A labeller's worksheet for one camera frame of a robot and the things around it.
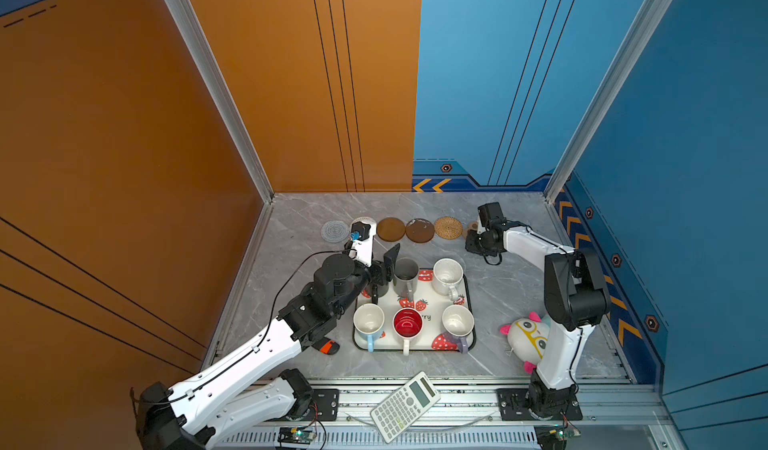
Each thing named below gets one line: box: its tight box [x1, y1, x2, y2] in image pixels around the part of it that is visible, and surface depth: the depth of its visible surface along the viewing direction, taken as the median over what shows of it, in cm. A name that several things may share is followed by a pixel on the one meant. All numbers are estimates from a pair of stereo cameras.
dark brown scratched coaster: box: [405, 218, 435, 243], surface depth 111 cm
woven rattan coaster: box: [434, 216, 463, 240], surface depth 111 cm
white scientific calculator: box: [370, 371, 441, 443], surface depth 74 cm
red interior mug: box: [392, 307, 423, 356], surface depth 82 cm
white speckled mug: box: [432, 258, 464, 301], surface depth 91 cm
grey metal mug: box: [393, 257, 420, 301], surface depth 87 cm
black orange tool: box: [311, 337, 340, 355], surface depth 83 cm
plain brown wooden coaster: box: [376, 217, 406, 242], surface depth 111 cm
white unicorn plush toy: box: [499, 311, 550, 374], surface depth 79 cm
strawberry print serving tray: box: [352, 269, 477, 356], surface depth 86 cm
